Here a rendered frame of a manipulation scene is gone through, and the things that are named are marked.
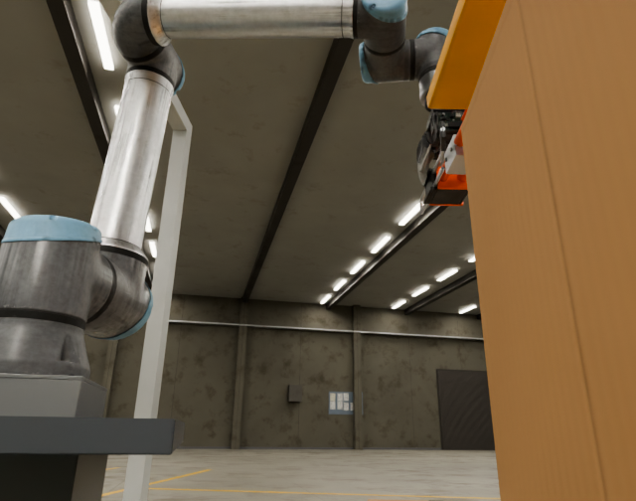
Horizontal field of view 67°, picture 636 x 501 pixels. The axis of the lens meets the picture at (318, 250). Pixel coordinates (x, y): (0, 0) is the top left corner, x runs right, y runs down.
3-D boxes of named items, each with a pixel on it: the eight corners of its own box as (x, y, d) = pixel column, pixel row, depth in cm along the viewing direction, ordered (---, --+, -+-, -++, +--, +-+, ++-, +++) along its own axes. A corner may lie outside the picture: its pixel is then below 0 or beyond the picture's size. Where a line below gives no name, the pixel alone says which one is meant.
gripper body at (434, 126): (432, 132, 98) (427, 83, 102) (423, 155, 106) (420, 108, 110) (470, 132, 98) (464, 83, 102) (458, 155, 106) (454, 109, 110)
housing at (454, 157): (492, 155, 85) (489, 133, 87) (453, 155, 85) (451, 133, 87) (479, 175, 92) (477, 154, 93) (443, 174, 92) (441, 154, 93)
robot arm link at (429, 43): (410, 55, 118) (452, 52, 116) (413, 97, 113) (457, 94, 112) (413, 25, 109) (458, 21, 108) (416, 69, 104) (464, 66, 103)
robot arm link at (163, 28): (96, -23, 106) (410, -32, 95) (125, 22, 117) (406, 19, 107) (82, 17, 102) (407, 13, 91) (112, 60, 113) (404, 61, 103)
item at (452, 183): (474, 188, 97) (472, 166, 99) (437, 187, 97) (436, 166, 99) (462, 206, 105) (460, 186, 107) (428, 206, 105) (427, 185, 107)
